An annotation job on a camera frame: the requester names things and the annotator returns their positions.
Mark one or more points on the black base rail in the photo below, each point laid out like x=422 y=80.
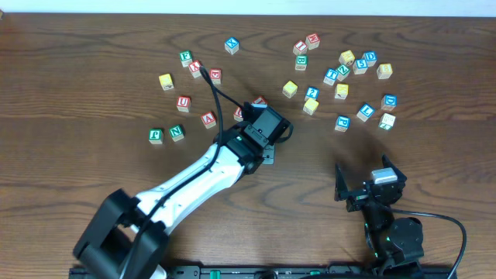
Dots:
x=196 y=272

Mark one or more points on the blue D block right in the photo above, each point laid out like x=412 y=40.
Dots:
x=389 y=102

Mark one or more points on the blue 2 block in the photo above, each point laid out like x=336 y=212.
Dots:
x=312 y=93

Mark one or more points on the green N block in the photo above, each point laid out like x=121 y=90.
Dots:
x=176 y=133

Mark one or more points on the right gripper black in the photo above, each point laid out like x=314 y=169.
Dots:
x=366 y=194

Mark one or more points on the red u block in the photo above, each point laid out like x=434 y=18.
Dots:
x=183 y=104
x=237 y=115

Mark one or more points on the red H block top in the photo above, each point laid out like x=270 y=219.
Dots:
x=312 y=41

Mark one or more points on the green J block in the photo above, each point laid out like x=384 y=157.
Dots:
x=156 y=136

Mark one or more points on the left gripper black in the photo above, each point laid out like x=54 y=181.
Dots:
x=248 y=107

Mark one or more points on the red I block top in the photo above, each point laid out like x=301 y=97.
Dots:
x=300 y=48

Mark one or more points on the blue X block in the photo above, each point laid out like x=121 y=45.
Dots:
x=232 y=45

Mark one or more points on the green Z block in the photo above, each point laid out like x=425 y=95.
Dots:
x=343 y=71

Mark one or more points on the yellow K block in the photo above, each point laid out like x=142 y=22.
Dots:
x=341 y=91

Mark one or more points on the yellow block below 2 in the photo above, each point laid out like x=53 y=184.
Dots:
x=310 y=106

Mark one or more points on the yellow block far left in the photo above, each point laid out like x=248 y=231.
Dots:
x=166 y=82

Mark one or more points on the blue D block top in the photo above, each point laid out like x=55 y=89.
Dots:
x=370 y=57

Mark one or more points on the green white block right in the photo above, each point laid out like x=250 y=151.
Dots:
x=387 y=121

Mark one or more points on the yellow block top right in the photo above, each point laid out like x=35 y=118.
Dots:
x=347 y=58

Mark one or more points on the blue P block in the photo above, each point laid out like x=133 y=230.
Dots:
x=342 y=123

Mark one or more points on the green B block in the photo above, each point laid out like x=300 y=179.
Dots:
x=301 y=62

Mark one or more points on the green F block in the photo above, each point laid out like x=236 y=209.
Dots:
x=186 y=58

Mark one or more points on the red A block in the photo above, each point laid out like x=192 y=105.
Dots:
x=208 y=119

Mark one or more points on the blue d block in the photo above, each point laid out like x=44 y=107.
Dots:
x=370 y=57
x=389 y=102

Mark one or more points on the red U block centre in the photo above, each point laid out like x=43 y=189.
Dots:
x=237 y=115

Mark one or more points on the red U block left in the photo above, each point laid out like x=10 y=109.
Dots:
x=183 y=104

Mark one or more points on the yellow block centre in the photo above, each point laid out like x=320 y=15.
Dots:
x=289 y=89

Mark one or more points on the red E block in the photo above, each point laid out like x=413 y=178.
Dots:
x=216 y=75

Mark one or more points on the red i block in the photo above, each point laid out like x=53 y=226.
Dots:
x=300 y=48
x=260 y=101

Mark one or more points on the blue 5 block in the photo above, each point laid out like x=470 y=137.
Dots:
x=360 y=66

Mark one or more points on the red I block centre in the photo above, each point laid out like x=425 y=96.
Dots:
x=260 y=101

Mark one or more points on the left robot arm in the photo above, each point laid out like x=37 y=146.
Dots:
x=127 y=236

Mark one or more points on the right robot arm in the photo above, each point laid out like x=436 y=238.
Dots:
x=396 y=243

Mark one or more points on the blue T block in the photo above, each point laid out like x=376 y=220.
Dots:
x=330 y=77

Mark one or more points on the blue L block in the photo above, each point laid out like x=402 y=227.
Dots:
x=365 y=112

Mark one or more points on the yellow 8 block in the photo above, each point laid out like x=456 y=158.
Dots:
x=384 y=71

